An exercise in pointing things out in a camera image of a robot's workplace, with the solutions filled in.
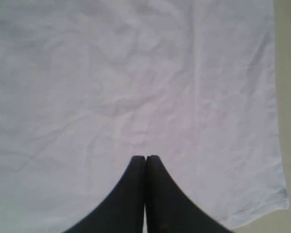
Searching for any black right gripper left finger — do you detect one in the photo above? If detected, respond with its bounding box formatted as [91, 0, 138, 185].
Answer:
[66, 156, 146, 233]

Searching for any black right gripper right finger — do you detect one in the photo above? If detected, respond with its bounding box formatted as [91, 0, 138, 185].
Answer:
[145, 155, 231, 233]

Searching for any white t-shirt red Chinese patch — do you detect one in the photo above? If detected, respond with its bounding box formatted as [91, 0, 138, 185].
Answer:
[0, 0, 289, 233]

